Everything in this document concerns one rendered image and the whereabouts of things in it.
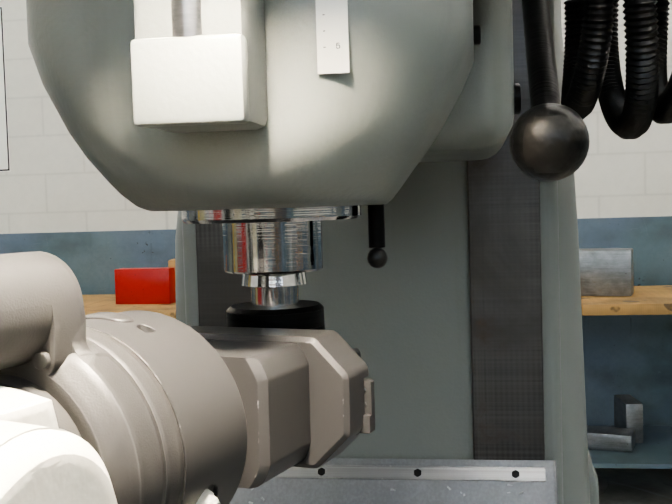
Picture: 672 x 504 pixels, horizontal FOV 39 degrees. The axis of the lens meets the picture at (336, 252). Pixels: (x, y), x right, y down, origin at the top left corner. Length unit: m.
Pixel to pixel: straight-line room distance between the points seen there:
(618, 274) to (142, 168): 3.81
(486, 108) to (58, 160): 4.63
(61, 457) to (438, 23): 0.23
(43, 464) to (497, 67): 0.38
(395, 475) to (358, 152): 0.50
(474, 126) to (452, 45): 0.16
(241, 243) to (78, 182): 4.64
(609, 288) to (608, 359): 0.66
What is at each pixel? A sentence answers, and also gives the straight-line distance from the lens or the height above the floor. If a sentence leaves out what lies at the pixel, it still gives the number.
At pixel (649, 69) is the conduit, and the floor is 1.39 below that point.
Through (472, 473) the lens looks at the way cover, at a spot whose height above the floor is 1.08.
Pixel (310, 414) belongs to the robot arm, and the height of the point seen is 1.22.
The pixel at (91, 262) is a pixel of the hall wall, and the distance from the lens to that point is 5.04.
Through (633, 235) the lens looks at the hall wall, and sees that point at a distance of 4.69.
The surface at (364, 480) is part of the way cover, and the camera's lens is 0.84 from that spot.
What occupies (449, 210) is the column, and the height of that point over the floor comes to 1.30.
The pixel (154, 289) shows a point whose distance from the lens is 4.32.
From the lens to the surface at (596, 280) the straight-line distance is 4.16.
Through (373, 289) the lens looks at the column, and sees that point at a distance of 0.82.
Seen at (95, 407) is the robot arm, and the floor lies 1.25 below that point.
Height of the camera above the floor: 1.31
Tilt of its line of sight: 3 degrees down
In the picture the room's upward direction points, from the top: 2 degrees counter-clockwise
